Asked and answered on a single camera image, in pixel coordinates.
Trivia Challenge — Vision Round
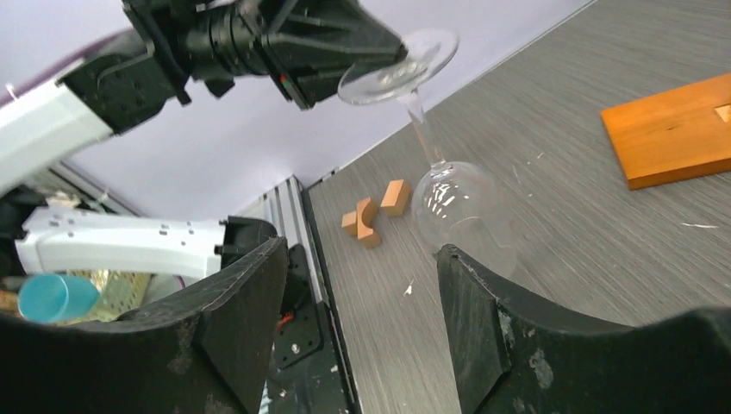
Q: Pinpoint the small wooden block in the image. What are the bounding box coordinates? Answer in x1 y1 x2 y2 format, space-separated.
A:
341 210 358 237

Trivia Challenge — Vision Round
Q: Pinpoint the curved wooden block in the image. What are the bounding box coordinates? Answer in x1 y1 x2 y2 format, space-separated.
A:
356 198 381 248

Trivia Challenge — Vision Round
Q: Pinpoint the blue wine glass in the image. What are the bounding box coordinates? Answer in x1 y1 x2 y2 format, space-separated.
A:
18 273 100 323

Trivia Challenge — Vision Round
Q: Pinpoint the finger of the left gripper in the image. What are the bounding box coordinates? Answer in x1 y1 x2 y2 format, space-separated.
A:
260 1 406 110

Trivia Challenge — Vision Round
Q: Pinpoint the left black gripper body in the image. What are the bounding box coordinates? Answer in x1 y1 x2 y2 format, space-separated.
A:
122 1 297 105

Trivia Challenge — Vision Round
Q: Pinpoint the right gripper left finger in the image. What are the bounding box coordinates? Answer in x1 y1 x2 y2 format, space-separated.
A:
1 238 288 413

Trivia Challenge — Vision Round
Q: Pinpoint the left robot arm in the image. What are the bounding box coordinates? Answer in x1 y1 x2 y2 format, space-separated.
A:
1 1 406 279

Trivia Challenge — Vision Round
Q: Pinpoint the clear wine glass back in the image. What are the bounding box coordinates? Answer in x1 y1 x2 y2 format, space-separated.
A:
338 28 518 277

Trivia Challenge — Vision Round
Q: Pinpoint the orange wooden rack base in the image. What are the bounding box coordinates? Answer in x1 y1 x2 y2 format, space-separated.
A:
601 73 730 190

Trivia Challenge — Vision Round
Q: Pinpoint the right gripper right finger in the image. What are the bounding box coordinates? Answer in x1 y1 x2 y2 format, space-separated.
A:
437 245 730 413

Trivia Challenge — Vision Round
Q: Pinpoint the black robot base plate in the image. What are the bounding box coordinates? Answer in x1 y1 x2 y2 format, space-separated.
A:
259 244 357 414

